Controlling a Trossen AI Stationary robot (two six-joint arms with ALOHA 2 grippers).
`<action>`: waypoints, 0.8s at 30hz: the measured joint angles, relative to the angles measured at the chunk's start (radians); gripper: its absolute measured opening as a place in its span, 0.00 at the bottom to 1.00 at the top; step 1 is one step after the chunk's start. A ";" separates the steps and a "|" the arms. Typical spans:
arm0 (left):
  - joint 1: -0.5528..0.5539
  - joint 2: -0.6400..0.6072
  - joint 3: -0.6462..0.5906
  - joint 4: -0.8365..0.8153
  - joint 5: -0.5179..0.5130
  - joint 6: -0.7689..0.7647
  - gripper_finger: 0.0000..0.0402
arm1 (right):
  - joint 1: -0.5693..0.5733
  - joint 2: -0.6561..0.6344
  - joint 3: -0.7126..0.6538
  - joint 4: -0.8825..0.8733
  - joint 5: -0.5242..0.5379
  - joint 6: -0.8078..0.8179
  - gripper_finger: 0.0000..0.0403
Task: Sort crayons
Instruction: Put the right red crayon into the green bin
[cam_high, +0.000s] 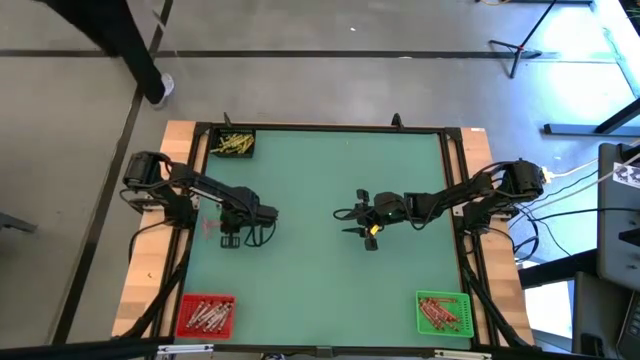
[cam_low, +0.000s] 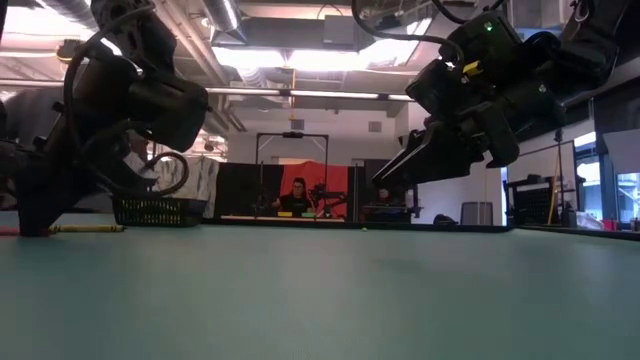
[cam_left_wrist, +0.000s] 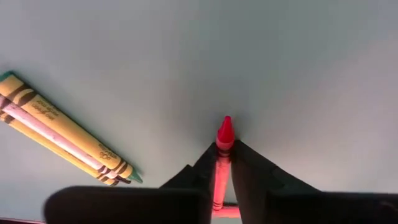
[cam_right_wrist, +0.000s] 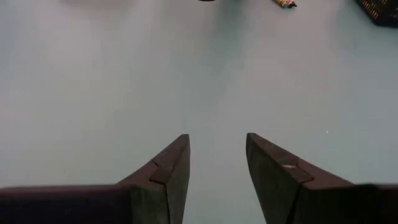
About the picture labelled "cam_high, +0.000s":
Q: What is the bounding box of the silver metal bracket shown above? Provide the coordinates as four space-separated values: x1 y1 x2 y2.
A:
433 348 494 360
156 343 215 357

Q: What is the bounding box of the black tripod stand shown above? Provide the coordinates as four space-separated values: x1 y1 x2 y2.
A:
487 0 594 80

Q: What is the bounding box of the printed paper tag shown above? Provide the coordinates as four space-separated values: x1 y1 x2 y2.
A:
612 160 640 190

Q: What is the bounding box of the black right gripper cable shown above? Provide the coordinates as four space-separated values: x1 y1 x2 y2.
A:
333 202 364 222

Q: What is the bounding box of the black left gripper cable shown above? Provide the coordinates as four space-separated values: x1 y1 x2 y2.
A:
242 219 277 249

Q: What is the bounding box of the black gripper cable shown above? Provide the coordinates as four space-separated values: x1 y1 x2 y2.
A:
242 219 277 249
333 202 364 222

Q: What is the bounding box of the black plastic basket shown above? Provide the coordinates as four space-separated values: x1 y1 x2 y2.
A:
208 127 257 159

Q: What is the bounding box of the person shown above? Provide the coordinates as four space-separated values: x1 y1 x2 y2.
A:
34 0 176 110

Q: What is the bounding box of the grey chair leg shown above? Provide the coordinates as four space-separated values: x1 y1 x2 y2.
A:
0 212 39 234

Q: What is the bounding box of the grey desk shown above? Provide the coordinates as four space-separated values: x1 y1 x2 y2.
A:
597 142 640 294

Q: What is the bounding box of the reddish brown crayon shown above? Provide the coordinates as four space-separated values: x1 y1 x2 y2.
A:
426 307 452 331
419 303 441 331
435 313 462 332

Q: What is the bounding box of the black stand base beam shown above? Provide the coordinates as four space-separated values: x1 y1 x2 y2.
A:
543 97 640 137

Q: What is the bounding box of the green plastic basket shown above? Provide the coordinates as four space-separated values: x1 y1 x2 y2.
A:
415 290 475 339

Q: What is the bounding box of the grey cabinet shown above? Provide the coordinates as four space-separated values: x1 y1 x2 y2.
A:
572 272 640 360

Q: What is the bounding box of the red plastic basket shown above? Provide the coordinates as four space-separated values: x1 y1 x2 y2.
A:
175 293 237 340

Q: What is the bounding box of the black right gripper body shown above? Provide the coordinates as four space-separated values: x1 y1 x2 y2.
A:
354 188 408 252

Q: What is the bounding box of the black cable conduit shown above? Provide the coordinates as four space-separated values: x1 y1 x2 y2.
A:
117 234 194 341
459 244 534 349

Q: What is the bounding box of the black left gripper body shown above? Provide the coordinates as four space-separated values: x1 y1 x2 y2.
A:
219 202 279 250

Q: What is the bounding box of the green table mat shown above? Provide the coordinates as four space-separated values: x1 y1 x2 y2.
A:
175 128 475 351

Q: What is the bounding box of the black table frame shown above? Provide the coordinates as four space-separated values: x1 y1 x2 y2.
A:
149 112 534 359

